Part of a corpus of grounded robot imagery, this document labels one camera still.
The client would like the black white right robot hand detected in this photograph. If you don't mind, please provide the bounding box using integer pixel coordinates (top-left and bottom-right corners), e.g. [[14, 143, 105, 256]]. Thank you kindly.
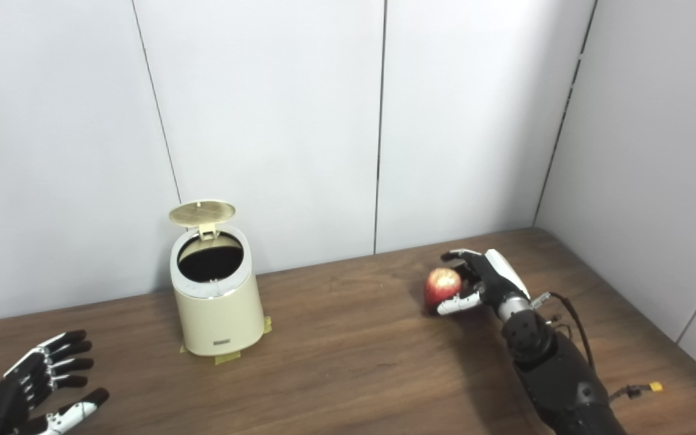
[[437, 248, 533, 317]]

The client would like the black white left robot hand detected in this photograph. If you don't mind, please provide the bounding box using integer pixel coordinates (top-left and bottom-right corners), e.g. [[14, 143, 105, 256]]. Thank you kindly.
[[0, 330, 110, 435]]

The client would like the red apple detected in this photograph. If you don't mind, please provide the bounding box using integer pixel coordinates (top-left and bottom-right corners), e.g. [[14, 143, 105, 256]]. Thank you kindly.
[[424, 268, 463, 313]]

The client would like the round cream bin lid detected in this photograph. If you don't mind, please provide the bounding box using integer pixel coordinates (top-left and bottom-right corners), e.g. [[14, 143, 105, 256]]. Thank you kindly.
[[169, 200, 236, 241]]

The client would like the cream-colored cylindrical bin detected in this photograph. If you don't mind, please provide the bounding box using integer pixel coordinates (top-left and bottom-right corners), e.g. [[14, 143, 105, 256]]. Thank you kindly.
[[170, 225, 266, 356]]

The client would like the thin cable with yellow connector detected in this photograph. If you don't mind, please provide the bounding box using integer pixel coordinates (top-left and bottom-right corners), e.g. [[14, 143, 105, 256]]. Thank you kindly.
[[609, 381, 664, 403]]

